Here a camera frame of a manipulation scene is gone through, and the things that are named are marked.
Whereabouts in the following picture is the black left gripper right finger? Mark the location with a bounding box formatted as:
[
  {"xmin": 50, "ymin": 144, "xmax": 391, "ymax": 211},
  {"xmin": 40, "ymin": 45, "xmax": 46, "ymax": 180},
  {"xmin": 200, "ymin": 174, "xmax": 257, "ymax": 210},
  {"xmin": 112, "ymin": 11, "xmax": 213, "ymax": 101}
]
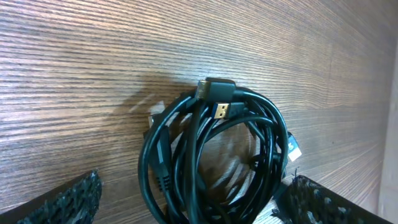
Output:
[{"xmin": 272, "ymin": 175, "xmax": 392, "ymax": 224}]

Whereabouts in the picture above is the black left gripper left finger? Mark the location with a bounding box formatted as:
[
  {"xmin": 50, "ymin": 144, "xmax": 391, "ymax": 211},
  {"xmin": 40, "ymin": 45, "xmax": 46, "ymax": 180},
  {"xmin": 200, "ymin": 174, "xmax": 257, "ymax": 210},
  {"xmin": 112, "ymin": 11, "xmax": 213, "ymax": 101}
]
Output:
[{"xmin": 1, "ymin": 170, "xmax": 102, "ymax": 224}]

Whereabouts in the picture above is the black USB cable bundle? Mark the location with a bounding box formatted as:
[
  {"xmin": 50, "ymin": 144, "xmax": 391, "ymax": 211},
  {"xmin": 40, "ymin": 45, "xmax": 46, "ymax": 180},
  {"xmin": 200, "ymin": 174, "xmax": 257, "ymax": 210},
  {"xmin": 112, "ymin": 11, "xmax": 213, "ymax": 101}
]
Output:
[{"xmin": 137, "ymin": 77, "xmax": 303, "ymax": 224}]

